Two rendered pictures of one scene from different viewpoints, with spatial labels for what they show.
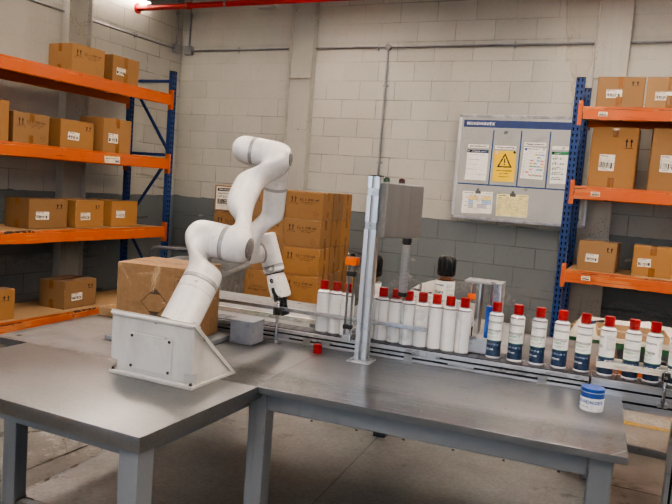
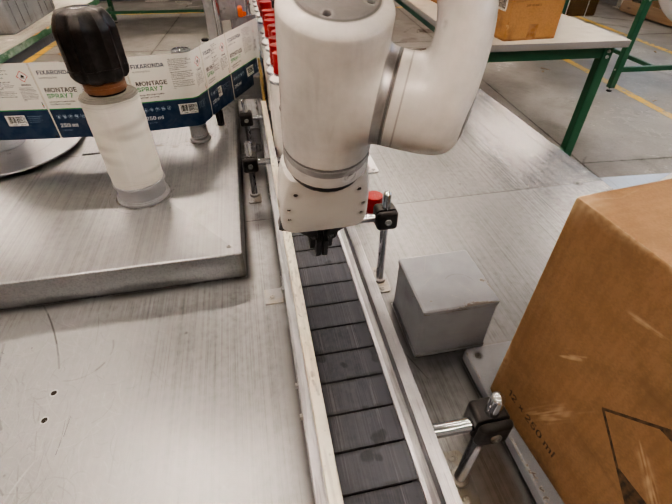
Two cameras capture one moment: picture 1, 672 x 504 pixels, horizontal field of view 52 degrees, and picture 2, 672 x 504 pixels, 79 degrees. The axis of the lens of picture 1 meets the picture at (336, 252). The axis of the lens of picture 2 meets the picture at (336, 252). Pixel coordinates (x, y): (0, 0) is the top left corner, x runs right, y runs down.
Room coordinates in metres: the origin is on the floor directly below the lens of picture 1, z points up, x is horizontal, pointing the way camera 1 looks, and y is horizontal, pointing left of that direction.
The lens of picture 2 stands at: (2.93, 0.56, 1.29)
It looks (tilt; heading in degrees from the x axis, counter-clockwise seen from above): 41 degrees down; 238
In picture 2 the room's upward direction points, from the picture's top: straight up
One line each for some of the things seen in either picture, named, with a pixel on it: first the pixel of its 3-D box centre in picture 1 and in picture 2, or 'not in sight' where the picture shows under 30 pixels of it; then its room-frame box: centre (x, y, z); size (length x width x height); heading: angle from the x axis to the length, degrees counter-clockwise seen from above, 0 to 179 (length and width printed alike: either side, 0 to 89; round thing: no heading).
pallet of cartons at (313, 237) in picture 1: (281, 261); not in sight; (6.63, 0.52, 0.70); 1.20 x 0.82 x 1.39; 71
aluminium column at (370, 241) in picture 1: (368, 269); not in sight; (2.45, -0.12, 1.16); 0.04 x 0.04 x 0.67; 69
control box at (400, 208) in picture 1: (395, 210); not in sight; (2.49, -0.20, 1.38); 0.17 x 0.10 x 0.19; 124
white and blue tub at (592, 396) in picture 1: (592, 398); not in sight; (2.06, -0.82, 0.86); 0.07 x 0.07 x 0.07
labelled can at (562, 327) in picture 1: (560, 339); not in sight; (2.35, -0.80, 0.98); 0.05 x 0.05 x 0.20
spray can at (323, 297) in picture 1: (323, 305); not in sight; (2.67, 0.03, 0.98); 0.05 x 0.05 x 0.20
